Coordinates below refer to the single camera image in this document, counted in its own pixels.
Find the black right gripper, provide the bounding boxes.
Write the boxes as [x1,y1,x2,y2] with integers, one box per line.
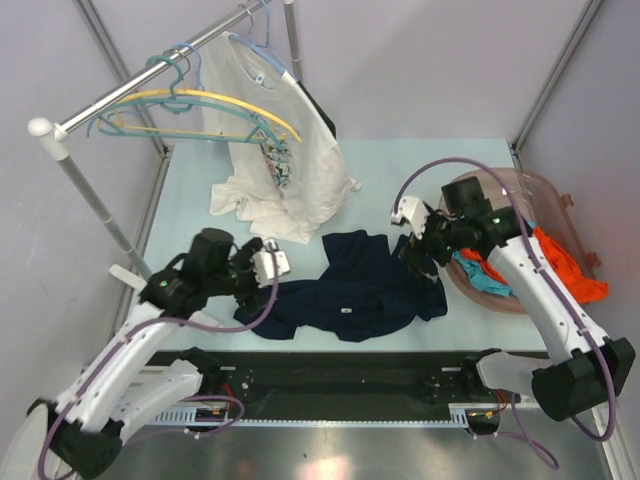
[398,203,465,283]

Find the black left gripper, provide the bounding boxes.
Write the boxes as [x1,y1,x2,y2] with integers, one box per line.
[206,238,279,315]

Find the navy blue t-shirt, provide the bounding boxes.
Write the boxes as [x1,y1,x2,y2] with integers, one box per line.
[253,230,448,343]

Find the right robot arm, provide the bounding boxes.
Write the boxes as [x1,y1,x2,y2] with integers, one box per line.
[392,177,636,421]

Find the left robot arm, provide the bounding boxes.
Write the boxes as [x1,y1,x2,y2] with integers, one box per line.
[30,228,290,479]

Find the white printed t-shirt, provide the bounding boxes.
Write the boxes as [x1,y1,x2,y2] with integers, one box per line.
[202,32,357,244]

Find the green hanger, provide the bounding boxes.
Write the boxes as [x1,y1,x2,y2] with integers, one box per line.
[85,52,289,146]

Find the yellow hanger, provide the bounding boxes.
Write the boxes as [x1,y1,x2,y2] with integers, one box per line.
[87,88,302,146]

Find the light blue hanger with shirt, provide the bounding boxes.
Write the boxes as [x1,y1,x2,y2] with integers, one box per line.
[229,1,296,79]

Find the turquoise garment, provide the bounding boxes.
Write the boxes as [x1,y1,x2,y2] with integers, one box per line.
[453,248,514,298]

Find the pink translucent plastic basket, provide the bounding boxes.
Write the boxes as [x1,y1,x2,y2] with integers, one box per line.
[446,168,598,314]

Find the orange garment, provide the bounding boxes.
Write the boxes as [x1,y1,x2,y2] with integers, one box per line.
[484,225,610,305]

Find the silver clothes rack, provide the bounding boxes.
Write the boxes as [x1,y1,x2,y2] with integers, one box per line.
[28,1,273,279]

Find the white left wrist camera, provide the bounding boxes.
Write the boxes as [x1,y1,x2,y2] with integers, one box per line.
[252,238,291,288]

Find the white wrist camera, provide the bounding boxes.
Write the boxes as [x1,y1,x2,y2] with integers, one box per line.
[252,238,291,288]
[390,196,429,240]

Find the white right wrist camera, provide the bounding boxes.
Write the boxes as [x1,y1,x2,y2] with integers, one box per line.
[390,196,429,240]

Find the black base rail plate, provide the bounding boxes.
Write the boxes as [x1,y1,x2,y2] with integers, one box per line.
[144,349,551,436]

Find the white slotted cable duct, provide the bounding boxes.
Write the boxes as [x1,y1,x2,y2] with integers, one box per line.
[144,402,474,429]

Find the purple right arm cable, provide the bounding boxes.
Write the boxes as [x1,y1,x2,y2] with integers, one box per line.
[392,157,617,441]

